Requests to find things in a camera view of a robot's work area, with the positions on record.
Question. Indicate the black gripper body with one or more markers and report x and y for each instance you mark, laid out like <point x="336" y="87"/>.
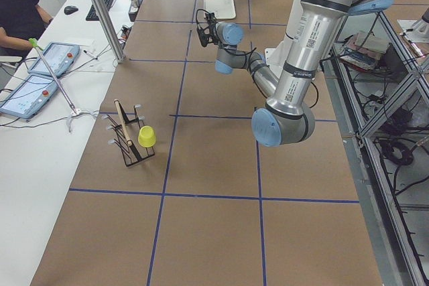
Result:
<point x="210" y="31"/>

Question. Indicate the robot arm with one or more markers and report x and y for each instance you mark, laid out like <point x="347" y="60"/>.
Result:
<point x="285" y="118"/>

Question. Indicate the cream bear tray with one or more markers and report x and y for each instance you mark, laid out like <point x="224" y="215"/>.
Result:
<point x="222" y="9"/>

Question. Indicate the yellow cup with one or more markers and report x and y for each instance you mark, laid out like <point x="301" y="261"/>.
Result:
<point x="147" y="136"/>

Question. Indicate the black computer mouse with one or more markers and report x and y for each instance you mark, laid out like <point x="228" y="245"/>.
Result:
<point x="70" y="9"/>

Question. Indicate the upper teach pendant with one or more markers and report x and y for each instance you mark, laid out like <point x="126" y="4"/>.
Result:
<point x="60" y="57"/>

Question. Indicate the teach pendant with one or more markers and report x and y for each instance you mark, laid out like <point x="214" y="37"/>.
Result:
<point x="29" y="97"/>
<point x="60" y="57"/>

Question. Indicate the metal grabber stick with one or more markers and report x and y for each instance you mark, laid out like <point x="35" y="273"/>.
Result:
<point x="75" y="112"/>

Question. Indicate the stack of books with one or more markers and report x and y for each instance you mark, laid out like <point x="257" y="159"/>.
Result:
<point x="363" y="50"/>

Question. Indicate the person in black shirt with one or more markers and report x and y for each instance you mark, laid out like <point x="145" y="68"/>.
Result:
<point x="20" y="21"/>

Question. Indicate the lower teach pendant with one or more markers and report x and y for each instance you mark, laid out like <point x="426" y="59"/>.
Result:
<point x="29" y="97"/>

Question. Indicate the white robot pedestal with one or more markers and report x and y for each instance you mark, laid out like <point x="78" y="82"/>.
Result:
<point x="275" y="57"/>

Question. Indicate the black wire cup rack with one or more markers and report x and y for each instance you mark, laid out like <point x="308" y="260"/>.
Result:
<point x="126" y="128"/>

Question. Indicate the aluminium frame post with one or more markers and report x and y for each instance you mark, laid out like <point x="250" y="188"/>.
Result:
<point x="107" y="26"/>

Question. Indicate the aluminium frame rack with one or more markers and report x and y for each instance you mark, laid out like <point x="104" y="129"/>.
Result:
<point x="383" y="114"/>

